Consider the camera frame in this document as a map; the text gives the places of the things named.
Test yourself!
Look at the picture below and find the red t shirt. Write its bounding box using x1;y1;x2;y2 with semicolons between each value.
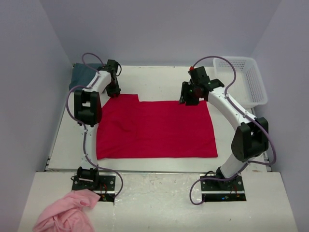
97;94;218;160

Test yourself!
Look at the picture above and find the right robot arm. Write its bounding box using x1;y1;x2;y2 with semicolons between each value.
179;67;268;182

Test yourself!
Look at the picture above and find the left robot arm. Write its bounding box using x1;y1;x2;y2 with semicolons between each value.
72;59;122;190

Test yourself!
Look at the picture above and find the folded grey-blue t shirt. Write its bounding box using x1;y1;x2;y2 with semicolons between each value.
69;63;102;90

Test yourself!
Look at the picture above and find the white plastic basket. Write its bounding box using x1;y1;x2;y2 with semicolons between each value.
213;57;268;108

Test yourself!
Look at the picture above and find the pink t shirt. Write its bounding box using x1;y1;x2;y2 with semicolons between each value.
32;189;100;232

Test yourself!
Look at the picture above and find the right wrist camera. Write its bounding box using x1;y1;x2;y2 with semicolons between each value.
188;66;210;85

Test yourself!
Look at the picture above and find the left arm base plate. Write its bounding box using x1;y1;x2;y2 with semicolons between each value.
70;174;116;203

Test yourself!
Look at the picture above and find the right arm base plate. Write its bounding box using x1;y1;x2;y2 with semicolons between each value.
200;175;246;202

